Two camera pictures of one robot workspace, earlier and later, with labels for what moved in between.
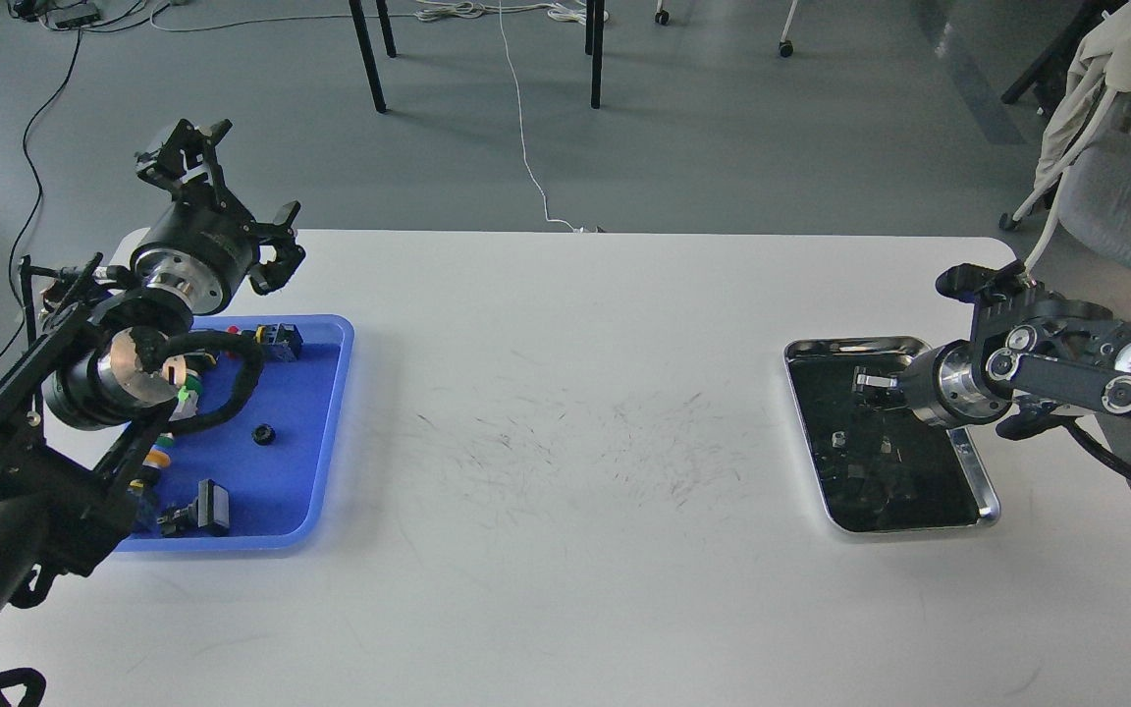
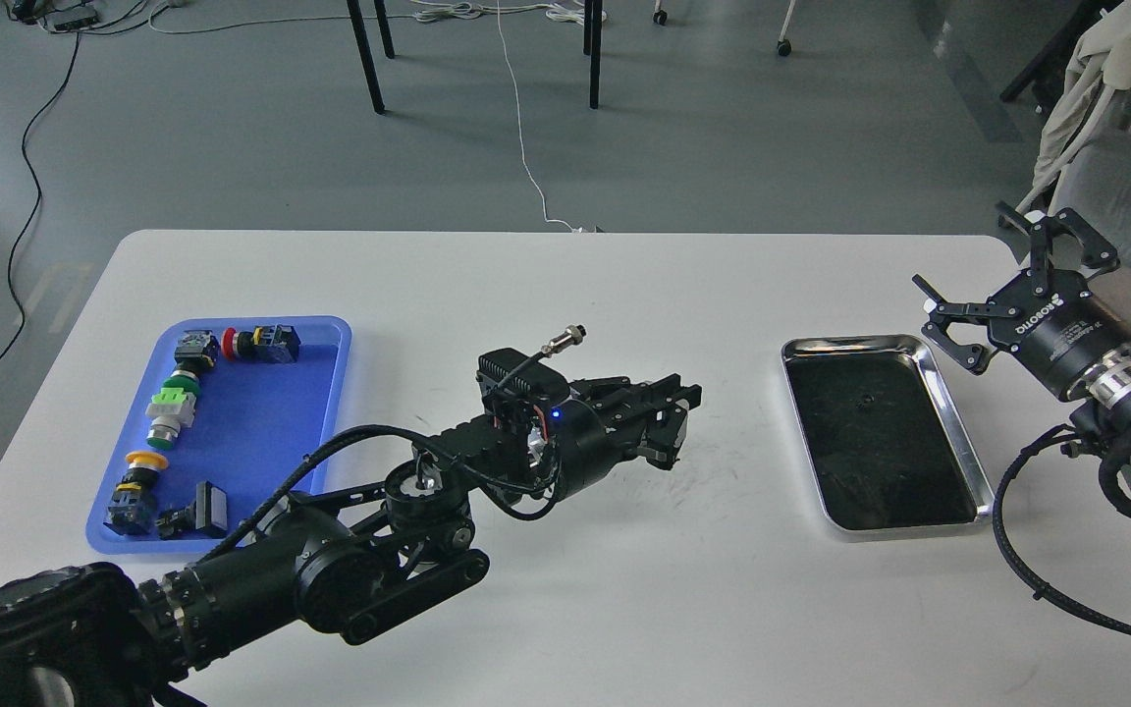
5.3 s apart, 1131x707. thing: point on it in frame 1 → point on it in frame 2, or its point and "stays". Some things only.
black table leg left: x=374 y=78 stays
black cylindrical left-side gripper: x=195 y=250 → x=588 y=451
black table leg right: x=594 y=45 stays
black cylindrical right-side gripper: x=959 y=383 → x=1053 y=335
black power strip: x=75 y=16 stays
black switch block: x=206 y=515 stays
